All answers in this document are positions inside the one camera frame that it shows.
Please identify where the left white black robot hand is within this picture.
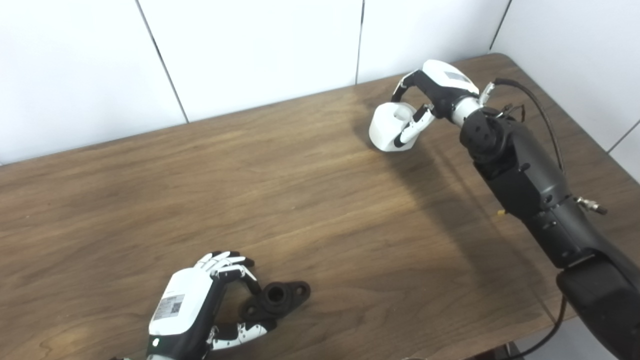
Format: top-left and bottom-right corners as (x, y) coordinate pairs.
(146, 251), (277, 360)

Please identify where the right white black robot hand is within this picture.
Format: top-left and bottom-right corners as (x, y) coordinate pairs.
(391, 59), (481, 148)

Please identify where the round white plastic piece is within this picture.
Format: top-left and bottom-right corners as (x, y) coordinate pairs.
(369, 102), (426, 152)

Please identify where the black flanged holder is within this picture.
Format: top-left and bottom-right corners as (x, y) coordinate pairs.
(240, 280), (311, 322)

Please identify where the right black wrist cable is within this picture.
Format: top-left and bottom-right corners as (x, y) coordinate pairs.
(479, 77), (609, 360)

